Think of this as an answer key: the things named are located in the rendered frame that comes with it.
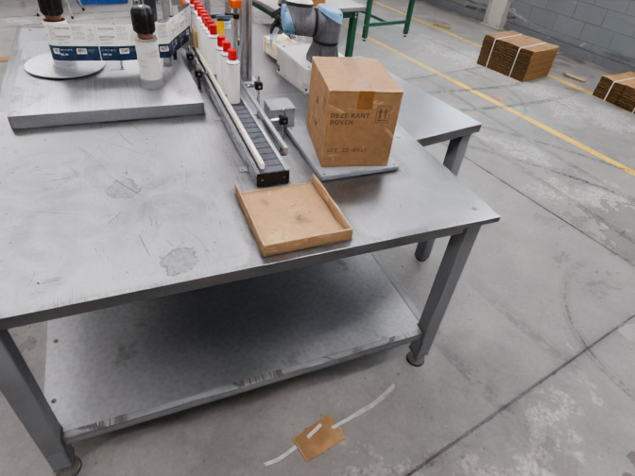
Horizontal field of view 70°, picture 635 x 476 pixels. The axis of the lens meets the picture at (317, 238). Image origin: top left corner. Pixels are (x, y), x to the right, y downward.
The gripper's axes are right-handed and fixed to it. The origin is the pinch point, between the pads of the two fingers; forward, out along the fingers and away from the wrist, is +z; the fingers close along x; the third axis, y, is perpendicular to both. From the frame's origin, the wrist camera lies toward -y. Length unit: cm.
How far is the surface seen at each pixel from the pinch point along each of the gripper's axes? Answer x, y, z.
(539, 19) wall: 501, -174, 66
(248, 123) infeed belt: -54, 72, 0
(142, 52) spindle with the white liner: -78, 30, -13
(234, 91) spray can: -52, 56, -5
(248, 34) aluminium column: -30.6, 24.0, -14.4
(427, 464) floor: -35, 184, 86
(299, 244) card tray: -70, 137, 2
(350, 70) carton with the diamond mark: -26, 93, -24
